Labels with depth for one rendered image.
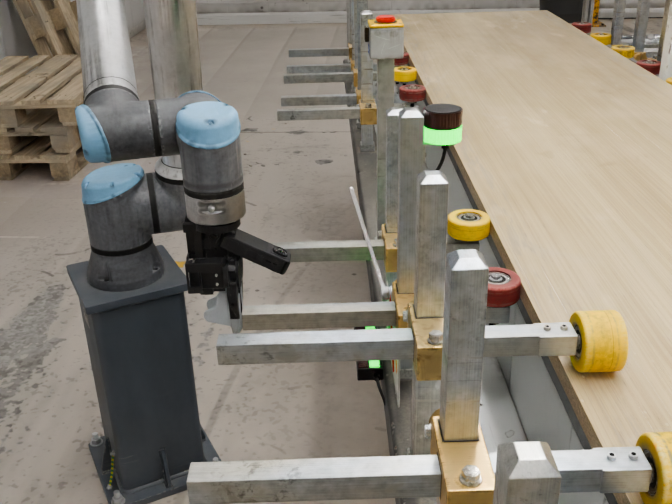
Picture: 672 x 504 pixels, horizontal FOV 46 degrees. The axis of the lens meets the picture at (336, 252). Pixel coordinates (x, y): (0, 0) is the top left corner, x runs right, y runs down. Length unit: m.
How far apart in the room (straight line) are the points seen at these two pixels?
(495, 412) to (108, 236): 0.99
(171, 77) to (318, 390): 1.20
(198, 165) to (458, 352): 0.53
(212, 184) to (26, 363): 1.87
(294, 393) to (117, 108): 1.49
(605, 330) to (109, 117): 0.78
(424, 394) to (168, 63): 0.99
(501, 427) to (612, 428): 0.46
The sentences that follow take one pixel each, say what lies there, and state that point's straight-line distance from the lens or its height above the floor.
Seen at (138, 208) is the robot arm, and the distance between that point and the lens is 1.92.
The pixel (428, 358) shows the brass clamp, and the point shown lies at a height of 0.96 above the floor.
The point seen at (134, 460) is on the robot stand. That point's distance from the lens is 2.22.
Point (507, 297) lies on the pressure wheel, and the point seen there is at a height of 0.89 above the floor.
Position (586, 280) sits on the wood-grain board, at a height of 0.90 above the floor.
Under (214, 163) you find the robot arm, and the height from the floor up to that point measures 1.13.
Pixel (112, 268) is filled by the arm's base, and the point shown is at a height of 0.66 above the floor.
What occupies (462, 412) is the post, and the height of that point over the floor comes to 1.01.
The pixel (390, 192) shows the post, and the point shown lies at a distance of 1.51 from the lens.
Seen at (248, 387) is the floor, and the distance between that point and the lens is 2.62.
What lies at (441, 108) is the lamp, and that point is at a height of 1.18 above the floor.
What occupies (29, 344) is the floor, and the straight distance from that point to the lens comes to 3.06.
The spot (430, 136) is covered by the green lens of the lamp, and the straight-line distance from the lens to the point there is 1.21.
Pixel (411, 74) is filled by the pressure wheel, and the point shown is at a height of 0.90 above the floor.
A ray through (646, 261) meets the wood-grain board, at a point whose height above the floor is 0.90.
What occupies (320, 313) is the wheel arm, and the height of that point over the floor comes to 0.86.
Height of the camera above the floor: 1.50
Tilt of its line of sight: 26 degrees down
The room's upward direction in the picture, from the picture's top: 2 degrees counter-clockwise
